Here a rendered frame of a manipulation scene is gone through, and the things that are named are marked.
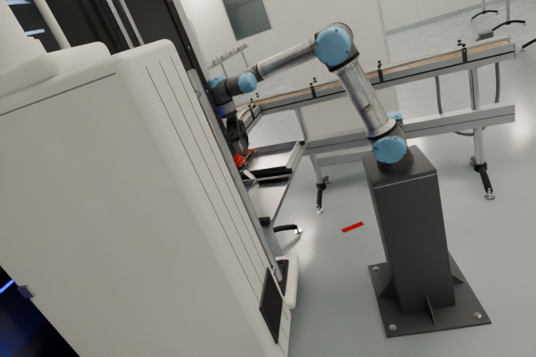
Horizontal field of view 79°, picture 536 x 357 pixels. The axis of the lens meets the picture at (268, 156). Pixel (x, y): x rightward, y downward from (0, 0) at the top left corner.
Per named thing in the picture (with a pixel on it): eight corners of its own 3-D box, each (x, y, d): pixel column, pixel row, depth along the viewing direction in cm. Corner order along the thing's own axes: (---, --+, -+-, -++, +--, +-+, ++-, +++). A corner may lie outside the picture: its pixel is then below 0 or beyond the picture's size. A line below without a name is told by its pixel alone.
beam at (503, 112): (281, 159, 269) (277, 147, 264) (283, 154, 275) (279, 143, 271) (515, 122, 204) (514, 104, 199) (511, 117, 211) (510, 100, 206)
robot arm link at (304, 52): (348, 13, 122) (242, 64, 144) (346, 17, 113) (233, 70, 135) (360, 42, 126) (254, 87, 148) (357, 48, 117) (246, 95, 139)
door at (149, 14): (167, 138, 135) (91, -14, 112) (212, 102, 170) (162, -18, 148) (167, 138, 134) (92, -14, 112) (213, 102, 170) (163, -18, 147)
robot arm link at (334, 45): (410, 141, 128) (343, 14, 113) (413, 160, 115) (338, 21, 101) (381, 153, 134) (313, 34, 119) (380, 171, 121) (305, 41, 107)
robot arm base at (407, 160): (407, 151, 145) (404, 131, 142) (419, 166, 132) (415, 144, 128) (373, 159, 149) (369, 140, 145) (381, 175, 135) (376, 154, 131)
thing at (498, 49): (230, 123, 262) (222, 105, 256) (237, 116, 275) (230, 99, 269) (516, 59, 185) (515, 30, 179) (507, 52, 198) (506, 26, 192)
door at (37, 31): (79, 207, 96) (-64, -3, 73) (166, 138, 134) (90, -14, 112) (80, 206, 96) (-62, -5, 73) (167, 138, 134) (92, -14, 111)
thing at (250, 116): (230, 159, 193) (219, 135, 187) (208, 162, 199) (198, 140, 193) (264, 115, 250) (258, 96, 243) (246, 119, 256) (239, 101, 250)
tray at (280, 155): (223, 181, 160) (221, 174, 158) (242, 155, 181) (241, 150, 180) (287, 172, 145) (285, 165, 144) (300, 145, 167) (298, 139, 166)
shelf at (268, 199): (163, 241, 133) (160, 237, 132) (230, 157, 190) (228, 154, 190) (269, 233, 113) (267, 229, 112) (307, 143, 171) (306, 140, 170)
